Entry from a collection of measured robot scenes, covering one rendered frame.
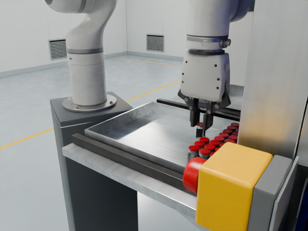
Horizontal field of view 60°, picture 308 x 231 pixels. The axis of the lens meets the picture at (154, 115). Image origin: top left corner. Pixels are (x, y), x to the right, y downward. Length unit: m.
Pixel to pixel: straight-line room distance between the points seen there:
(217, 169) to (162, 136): 0.41
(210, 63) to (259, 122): 0.26
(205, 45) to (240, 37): 0.85
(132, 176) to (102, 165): 0.08
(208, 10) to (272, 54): 0.25
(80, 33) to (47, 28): 5.41
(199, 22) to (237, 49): 0.86
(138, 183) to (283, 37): 0.34
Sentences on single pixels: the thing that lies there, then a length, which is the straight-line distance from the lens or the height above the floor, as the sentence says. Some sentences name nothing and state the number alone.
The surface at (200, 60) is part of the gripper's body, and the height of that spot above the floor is 1.08.
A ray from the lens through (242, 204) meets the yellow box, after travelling 0.27.
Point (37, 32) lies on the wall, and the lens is 6.18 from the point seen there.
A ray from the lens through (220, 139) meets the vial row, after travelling 0.56.
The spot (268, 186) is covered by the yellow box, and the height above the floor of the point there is 1.03.
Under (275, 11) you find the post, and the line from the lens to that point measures 0.30.
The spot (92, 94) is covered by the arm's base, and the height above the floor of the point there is 0.91.
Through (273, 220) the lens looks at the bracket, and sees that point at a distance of 0.26.
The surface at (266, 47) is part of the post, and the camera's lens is 0.31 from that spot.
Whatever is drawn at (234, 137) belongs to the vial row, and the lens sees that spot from 0.58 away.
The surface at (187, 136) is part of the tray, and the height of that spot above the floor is 0.88.
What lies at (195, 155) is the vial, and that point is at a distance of 0.52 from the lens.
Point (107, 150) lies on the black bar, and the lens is 0.57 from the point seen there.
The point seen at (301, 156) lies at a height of 1.03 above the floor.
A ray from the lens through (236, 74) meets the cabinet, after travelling 1.41.
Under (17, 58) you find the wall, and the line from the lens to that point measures 5.98.
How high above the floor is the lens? 1.17
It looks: 21 degrees down
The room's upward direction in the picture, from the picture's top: straight up
